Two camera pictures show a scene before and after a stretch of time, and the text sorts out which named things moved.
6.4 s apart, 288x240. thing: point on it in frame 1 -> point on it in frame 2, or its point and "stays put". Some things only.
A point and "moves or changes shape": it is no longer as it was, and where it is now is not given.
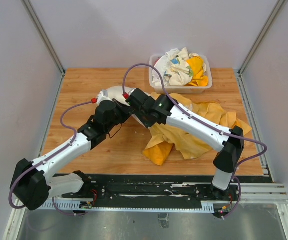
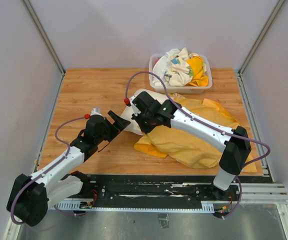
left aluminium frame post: [30, 10] stays put
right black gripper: [148, 124] stays put
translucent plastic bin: [180, 89] stays put
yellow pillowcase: [166, 143] moves or changes shape
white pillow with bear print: [116, 93] -> [131, 124]
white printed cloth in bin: [174, 69] stays put
